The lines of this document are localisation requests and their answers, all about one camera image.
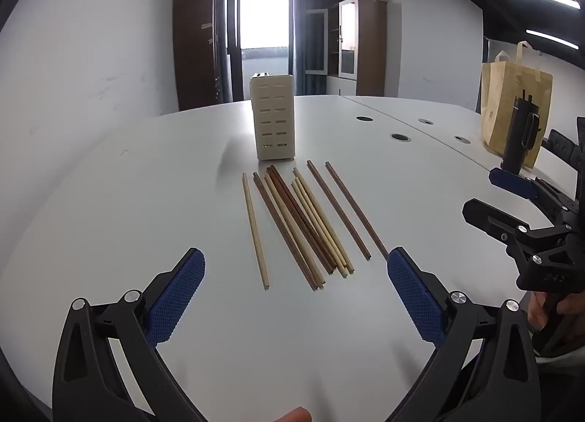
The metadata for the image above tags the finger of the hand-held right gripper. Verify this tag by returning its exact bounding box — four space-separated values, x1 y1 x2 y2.
463 198 574 267
488 130 585 228

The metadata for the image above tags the person's left hand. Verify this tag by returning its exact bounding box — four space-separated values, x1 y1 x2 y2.
267 407 314 422

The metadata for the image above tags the brown wooden cabinet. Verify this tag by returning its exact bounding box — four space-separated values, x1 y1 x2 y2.
173 0 221 112

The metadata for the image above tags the glass door cabinet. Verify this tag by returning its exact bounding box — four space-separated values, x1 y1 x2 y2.
305 0 387 96

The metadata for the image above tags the glass balcony door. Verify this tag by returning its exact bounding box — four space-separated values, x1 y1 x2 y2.
235 0 293 102

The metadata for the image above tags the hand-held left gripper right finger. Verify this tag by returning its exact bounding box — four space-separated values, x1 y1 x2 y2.
386 247 542 422

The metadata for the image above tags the dark grey curtain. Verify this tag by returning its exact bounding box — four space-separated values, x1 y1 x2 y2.
291 0 331 96
214 0 239 104

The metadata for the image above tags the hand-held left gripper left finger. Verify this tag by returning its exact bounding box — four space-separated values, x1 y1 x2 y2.
52 247 206 422

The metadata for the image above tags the person's right hand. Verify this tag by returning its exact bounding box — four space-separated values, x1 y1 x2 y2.
525 289 585 329

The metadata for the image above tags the black tumbler bottle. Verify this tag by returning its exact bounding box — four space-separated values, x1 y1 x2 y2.
500 93 543 176

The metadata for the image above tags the brown wooden chopstick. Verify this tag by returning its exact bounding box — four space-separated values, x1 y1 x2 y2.
306 159 372 261
325 161 390 259
267 166 333 274
271 164 339 269
252 171 319 291

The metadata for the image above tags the beige plastic utensil holder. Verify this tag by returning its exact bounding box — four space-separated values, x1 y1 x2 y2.
250 72 296 162

